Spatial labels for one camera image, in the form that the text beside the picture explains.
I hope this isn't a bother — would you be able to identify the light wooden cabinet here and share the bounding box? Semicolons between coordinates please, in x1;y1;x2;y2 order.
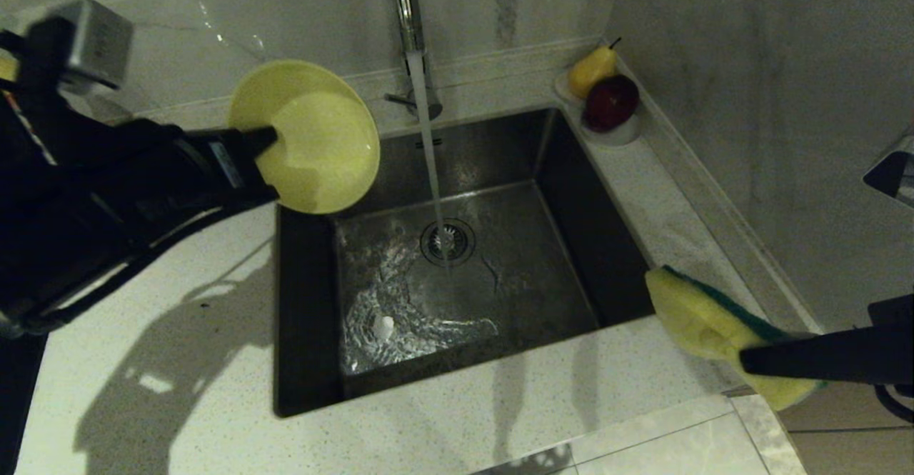
775;382;914;475

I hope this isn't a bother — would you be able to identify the dark red apple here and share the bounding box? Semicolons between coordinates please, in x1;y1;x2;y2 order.
583;74;641;133

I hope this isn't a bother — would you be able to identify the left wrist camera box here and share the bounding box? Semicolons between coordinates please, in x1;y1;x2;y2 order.
43;0;135;94

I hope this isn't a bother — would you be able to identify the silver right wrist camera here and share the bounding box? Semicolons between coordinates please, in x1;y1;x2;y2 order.
863;134;914;210

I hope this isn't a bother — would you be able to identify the metal sink drain strainer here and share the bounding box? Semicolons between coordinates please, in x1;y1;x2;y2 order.
420;219;476;268

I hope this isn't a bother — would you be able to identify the green and yellow sponge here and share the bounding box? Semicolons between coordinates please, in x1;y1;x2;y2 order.
645;266;823;411

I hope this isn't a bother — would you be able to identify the black induction cooktop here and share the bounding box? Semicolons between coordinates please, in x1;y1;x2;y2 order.
0;332;48;475

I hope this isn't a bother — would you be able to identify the white fruit tray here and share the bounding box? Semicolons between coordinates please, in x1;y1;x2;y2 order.
551;70;642;147

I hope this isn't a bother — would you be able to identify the yellow pear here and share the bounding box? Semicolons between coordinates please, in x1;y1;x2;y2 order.
568;36;622;100

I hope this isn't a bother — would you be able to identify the running water stream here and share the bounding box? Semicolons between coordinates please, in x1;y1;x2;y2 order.
407;52;452;276

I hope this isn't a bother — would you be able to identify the yellow plastic bowl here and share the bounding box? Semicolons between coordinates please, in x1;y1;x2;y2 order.
228;59;381;216

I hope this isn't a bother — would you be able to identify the stainless steel sink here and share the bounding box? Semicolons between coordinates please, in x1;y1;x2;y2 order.
273;107;674;419

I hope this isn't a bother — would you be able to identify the chrome faucet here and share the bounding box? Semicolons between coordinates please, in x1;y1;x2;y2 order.
384;0;443;122

